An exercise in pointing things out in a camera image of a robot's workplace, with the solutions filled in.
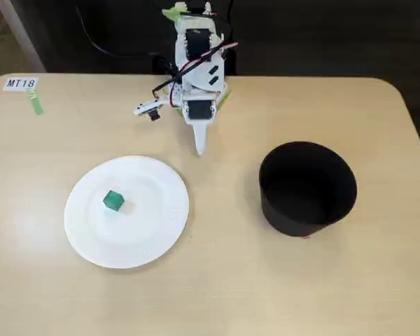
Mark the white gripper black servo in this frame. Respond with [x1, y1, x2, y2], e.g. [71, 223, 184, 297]
[181, 91, 221, 157]

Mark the small green cube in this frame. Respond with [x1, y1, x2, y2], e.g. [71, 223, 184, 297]
[102, 190, 127, 213]

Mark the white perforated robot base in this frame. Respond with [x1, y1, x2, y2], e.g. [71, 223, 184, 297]
[169, 83, 183, 108]

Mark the black round pot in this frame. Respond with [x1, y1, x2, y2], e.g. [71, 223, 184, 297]
[258, 141, 358, 239]

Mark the black plug connector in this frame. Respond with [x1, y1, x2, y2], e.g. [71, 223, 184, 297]
[151, 52, 174, 77]

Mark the white paper plate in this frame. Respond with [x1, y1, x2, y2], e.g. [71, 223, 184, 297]
[63, 155, 190, 270]

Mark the white MT18 paper label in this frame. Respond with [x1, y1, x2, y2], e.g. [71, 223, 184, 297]
[2, 77, 39, 92]

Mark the small white wrist camera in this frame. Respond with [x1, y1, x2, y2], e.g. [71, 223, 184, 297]
[132, 99, 169, 123]

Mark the red white black wire bundle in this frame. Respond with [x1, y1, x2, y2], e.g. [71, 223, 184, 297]
[151, 41, 239, 108]

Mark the white metal post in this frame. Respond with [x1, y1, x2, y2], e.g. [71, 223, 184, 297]
[0, 0, 47, 74]

